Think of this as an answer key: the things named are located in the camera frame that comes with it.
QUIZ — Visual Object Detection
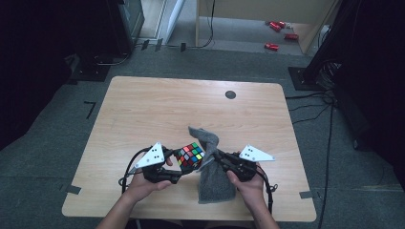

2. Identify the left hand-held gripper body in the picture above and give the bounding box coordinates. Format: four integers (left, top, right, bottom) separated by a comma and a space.
134, 141, 168, 184

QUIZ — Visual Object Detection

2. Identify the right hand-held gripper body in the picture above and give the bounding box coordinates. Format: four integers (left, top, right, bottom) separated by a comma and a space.
227, 144, 275, 182

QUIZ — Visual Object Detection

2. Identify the multicoloured puzzle cube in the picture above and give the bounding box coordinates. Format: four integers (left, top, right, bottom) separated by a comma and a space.
174, 142, 205, 175

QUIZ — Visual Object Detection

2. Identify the grey cloth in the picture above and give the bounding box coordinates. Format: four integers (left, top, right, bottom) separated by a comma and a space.
187, 126, 237, 205

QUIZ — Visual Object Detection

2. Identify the person's right hand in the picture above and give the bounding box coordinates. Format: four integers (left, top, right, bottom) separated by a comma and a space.
226, 163, 270, 218

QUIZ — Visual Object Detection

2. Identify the person's left hand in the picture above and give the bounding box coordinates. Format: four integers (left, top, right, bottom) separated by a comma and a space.
122, 173, 173, 203

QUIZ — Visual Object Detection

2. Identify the black angled floor tape mark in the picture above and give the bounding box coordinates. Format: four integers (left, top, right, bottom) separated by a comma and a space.
83, 100, 97, 120

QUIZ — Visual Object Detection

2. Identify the black metal stand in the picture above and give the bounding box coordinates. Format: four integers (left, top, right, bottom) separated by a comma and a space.
288, 0, 352, 93

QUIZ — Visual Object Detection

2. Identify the black flat stand base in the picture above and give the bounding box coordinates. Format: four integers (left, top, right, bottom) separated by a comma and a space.
68, 53, 112, 83

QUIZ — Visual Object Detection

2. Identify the white panel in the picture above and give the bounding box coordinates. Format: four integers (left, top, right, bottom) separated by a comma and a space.
163, 0, 187, 45

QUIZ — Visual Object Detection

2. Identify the black cabinet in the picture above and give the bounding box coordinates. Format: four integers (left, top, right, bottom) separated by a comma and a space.
106, 0, 146, 55

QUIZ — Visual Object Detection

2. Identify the dark curtain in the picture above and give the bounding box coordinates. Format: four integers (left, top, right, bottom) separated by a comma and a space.
0, 0, 111, 152
333, 0, 405, 189

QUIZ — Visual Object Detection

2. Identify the wooden partition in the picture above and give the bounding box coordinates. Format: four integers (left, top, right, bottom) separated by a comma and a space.
195, 0, 339, 55

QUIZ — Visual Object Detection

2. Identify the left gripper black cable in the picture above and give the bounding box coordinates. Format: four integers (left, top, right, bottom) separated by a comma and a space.
118, 147, 151, 194

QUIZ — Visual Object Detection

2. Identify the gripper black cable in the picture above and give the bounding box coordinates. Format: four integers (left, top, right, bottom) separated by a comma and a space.
254, 165, 279, 215
118, 147, 151, 194

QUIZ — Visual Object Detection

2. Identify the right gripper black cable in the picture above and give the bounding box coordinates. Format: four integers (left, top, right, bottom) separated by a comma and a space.
254, 165, 279, 215

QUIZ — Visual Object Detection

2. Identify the long black floor cable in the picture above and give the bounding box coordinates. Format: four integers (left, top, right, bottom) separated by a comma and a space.
318, 101, 335, 229

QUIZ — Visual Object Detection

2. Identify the coiled black floor cable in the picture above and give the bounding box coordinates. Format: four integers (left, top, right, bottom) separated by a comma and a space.
93, 51, 132, 67

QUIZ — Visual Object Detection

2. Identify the bundle of cables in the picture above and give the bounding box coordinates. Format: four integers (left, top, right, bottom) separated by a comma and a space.
316, 60, 343, 92

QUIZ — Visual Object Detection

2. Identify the black hanging cable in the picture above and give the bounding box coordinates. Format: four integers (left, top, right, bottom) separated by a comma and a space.
165, 0, 216, 50

